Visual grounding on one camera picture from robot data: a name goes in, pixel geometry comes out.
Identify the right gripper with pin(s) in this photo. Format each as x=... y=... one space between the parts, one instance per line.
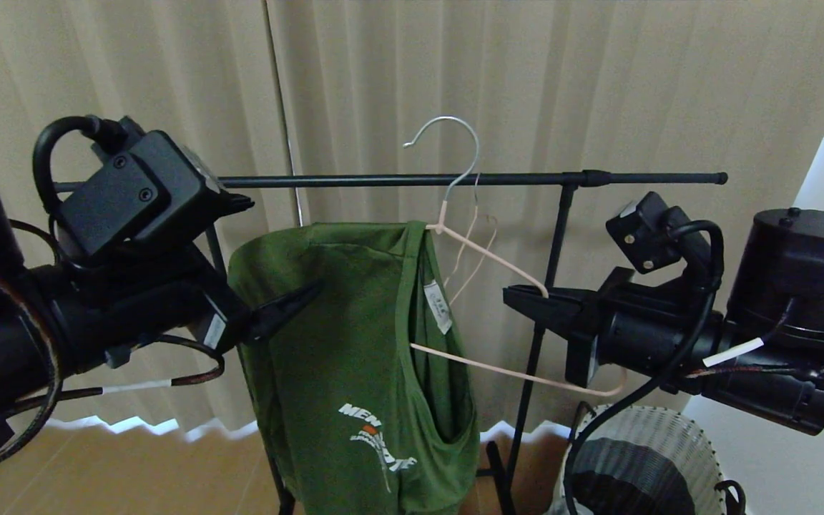
x=641 y=336

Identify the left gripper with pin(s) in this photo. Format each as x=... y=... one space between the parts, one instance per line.
x=140 y=315

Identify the green long-sleeved shirt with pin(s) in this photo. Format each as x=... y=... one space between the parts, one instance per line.
x=340 y=343

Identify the pink clothes hanger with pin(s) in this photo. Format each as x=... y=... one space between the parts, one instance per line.
x=443 y=214
x=476 y=200

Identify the white laundry basket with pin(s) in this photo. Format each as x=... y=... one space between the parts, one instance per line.
x=677 y=436

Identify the black clothes rack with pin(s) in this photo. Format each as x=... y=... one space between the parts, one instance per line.
x=383 y=180

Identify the beige curtain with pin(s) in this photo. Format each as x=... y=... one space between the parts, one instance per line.
x=598 y=86

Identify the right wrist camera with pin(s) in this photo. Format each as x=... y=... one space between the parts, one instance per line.
x=644 y=232

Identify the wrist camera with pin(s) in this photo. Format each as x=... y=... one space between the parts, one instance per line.
x=644 y=232
x=133 y=193

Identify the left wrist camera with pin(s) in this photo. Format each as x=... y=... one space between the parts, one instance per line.
x=133 y=193

